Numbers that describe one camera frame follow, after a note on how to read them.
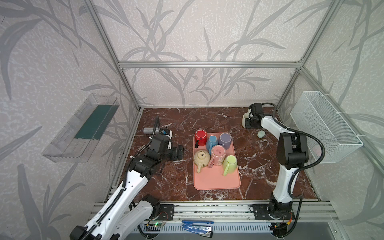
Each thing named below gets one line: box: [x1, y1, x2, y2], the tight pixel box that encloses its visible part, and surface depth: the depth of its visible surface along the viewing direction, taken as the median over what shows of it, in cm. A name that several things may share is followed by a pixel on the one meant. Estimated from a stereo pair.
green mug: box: [223, 155, 238, 177], surface depth 83 cm
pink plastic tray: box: [224, 138, 237, 158], surface depth 98 cm
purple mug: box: [218, 132, 232, 150], surface depth 95 cm
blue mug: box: [206, 135, 218, 156], surface depth 91 cm
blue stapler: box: [182, 220, 215, 238], surface depth 69 cm
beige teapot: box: [193, 150, 211, 174], surface depth 86 cm
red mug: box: [194, 129, 207, 147], surface depth 96 cm
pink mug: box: [208, 144, 226, 169], surface depth 85 cm
